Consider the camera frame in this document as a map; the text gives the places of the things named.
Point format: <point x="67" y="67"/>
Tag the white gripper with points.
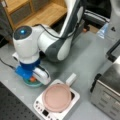
<point x="39" y="72"/>

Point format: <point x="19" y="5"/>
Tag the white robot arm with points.
<point x="30" y="41"/>

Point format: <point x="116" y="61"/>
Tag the teal bowl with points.
<point x="35" y="83"/>

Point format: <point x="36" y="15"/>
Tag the wooden cabinet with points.
<point x="15" y="13"/>

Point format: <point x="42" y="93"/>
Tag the pink pan with lid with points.
<point x="57" y="97"/>

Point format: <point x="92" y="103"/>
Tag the white induction cooker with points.
<point x="49" y="115"/>

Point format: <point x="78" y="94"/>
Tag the silver toaster oven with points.
<point x="105" y="90"/>

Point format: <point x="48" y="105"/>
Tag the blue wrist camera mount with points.
<point x="26" y="70"/>

